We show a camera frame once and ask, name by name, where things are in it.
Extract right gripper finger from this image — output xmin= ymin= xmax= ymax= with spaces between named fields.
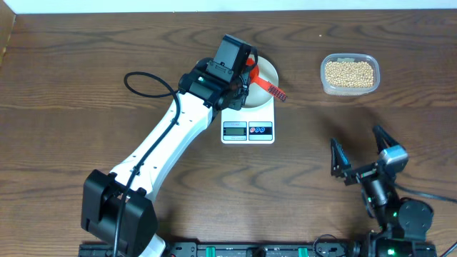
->
xmin=330 ymin=138 xmax=352 ymax=178
xmin=373 ymin=125 xmax=399 ymax=153

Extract red plastic measuring scoop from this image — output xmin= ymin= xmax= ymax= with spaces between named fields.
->
xmin=246 ymin=57 xmax=288 ymax=106

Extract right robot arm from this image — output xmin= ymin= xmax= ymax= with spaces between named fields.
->
xmin=330 ymin=126 xmax=437 ymax=257

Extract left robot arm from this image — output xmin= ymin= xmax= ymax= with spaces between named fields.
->
xmin=81 ymin=34 xmax=258 ymax=256

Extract white round bowl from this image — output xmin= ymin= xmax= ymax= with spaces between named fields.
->
xmin=244 ymin=56 xmax=279 ymax=109

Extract white digital kitchen scale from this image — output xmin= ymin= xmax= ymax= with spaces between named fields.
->
xmin=221 ymin=96 xmax=276 ymax=144

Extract soybeans in container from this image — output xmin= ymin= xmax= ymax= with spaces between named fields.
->
xmin=324 ymin=61 xmax=374 ymax=88

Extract clear plastic container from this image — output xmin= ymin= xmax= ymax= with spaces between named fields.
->
xmin=320 ymin=53 xmax=381 ymax=96

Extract small black cable loop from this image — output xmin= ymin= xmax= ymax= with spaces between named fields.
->
xmin=312 ymin=233 xmax=348 ymax=257

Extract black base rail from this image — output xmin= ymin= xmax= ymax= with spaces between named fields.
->
xmin=78 ymin=241 xmax=438 ymax=257

